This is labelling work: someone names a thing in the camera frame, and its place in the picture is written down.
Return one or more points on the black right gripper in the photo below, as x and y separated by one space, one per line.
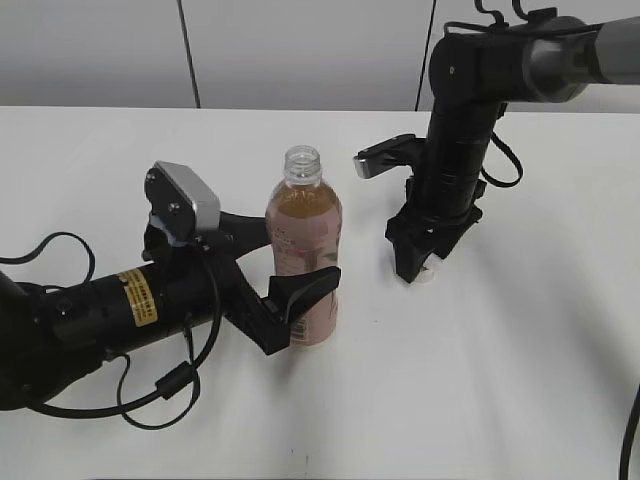
415 240

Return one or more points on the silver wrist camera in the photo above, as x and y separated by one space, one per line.
183 206
382 155

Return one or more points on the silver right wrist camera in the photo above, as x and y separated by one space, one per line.
382 155

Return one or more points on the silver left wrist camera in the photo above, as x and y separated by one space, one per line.
183 206

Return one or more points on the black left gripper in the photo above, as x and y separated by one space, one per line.
203 279

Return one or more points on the white bottle cap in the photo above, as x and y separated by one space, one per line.
429 269

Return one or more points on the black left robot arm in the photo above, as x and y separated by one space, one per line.
51 339

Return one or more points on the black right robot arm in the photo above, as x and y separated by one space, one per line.
475 72

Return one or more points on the pink label tea bottle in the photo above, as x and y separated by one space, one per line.
303 216

